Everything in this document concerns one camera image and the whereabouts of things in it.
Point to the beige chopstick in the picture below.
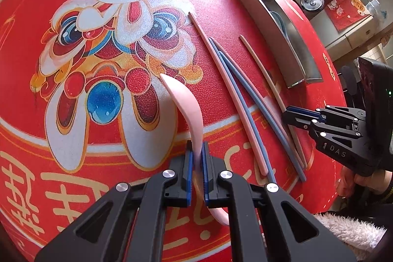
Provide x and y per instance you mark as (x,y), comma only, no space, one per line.
(276,95)

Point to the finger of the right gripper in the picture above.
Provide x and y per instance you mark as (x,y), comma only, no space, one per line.
(297,120)
(306,112)

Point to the right hand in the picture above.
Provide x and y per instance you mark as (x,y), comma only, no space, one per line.
(378,182)

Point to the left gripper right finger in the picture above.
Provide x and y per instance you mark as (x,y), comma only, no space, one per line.
(223,188)

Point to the stainless steel utensil tray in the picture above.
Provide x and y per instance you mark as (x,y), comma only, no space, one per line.
(293,57)

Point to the wooden cabinet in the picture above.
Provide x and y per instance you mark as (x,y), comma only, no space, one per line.
(357,40)

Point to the red decorated cloth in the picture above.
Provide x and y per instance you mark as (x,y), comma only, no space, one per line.
(344,13)

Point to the silver round pot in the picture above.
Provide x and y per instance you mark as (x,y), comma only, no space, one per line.
(312,5)

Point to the red printed table mat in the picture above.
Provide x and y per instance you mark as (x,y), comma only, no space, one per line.
(83,107)

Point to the pink plastic spoon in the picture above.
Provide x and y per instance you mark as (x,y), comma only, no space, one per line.
(190,109)

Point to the white fluffy cloth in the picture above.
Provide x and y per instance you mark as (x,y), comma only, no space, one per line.
(360,236)

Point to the blue plastic spoon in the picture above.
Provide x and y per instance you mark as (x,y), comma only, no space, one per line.
(279,22)

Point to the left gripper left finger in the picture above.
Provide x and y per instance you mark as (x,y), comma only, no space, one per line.
(171,188)

